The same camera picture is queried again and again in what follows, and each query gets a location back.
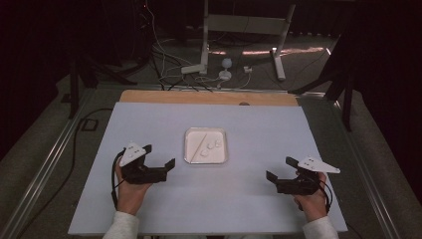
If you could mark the aluminium rail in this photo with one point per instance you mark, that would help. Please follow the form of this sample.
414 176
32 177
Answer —
368 179
40 186

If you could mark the person's right hand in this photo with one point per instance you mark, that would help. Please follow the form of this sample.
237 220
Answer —
313 204

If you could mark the white power strip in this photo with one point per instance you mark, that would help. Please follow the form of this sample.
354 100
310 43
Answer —
193 68

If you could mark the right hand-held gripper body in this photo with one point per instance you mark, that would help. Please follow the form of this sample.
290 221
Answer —
298 186

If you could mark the black square floor bracket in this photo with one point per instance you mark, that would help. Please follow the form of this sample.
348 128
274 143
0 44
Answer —
83 124

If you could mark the person's left hand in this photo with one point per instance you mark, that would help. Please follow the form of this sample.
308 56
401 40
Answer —
131 197

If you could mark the cream rectangular tray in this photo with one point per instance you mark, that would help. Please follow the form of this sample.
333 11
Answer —
215 156

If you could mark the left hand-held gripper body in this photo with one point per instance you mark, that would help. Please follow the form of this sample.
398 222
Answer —
142 174

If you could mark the wooden board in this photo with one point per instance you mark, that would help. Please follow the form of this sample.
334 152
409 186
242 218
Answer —
199 97

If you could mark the white round lamp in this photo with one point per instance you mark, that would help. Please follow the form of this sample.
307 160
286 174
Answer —
226 63

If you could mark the white marshmallow piece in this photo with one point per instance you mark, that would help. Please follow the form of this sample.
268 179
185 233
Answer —
204 153
218 143
211 145

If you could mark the black tripod stand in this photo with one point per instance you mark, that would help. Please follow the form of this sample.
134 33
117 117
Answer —
74 86
346 99

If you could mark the white metal stand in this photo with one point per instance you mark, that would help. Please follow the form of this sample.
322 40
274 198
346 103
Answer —
245 25

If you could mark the white plug adapter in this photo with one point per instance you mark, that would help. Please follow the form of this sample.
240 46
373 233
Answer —
247 69

